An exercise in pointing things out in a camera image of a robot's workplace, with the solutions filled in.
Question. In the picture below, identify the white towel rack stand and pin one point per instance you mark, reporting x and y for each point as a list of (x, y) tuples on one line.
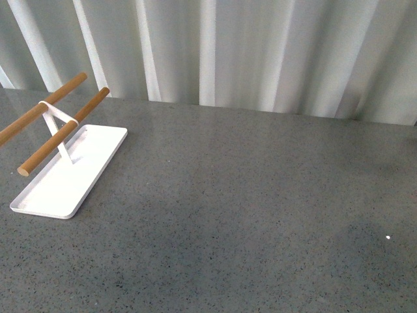
[(84, 151)]

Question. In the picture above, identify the white pleated curtain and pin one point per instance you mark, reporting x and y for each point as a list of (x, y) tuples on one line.
[(342, 59)]

